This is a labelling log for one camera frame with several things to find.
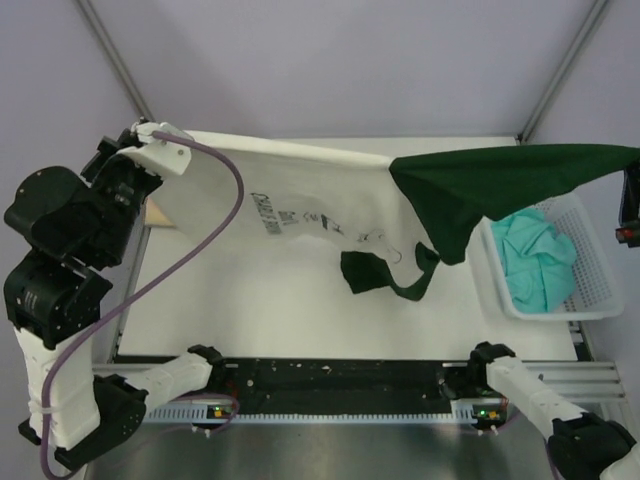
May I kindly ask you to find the aluminium frame post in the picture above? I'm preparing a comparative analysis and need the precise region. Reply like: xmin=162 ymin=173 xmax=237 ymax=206
xmin=516 ymin=0 xmax=613 ymax=144
xmin=72 ymin=0 xmax=155 ymax=120

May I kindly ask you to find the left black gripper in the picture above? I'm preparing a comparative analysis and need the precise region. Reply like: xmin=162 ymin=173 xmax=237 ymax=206
xmin=83 ymin=128 xmax=167 ymax=262

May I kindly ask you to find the right aluminium frame post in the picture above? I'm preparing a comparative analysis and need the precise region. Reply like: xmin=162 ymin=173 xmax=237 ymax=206
xmin=516 ymin=0 xmax=613 ymax=144

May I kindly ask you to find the left aluminium frame post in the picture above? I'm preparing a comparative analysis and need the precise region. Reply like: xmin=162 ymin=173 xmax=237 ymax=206
xmin=72 ymin=0 xmax=155 ymax=120

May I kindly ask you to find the folded beige t shirt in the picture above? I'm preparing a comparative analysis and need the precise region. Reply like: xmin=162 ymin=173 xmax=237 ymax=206
xmin=144 ymin=199 xmax=175 ymax=228

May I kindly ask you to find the white and green t shirt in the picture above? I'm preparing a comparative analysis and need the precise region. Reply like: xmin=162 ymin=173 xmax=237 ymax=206
xmin=153 ymin=132 xmax=639 ymax=301

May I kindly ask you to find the white plastic basket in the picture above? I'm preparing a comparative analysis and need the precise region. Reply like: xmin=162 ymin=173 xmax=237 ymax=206
xmin=467 ymin=193 xmax=624 ymax=322

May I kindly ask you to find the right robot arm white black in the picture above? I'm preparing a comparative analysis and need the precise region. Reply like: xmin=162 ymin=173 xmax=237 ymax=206
xmin=466 ymin=342 xmax=639 ymax=479

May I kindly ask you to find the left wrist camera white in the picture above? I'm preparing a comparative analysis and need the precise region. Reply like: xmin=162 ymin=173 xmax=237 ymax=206
xmin=125 ymin=120 xmax=193 ymax=178

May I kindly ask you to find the grey cable duct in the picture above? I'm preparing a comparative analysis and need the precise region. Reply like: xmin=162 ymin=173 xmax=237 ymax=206
xmin=144 ymin=402 xmax=501 ymax=425

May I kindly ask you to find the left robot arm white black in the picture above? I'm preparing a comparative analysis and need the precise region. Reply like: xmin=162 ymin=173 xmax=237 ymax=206
xmin=4 ymin=123 xmax=227 ymax=474

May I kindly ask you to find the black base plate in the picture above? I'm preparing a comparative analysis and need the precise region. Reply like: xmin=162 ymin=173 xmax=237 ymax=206
xmin=199 ymin=356 xmax=506 ymax=415

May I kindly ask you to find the teal t shirt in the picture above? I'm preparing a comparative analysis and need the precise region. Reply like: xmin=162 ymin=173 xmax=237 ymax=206
xmin=491 ymin=208 xmax=577 ymax=314

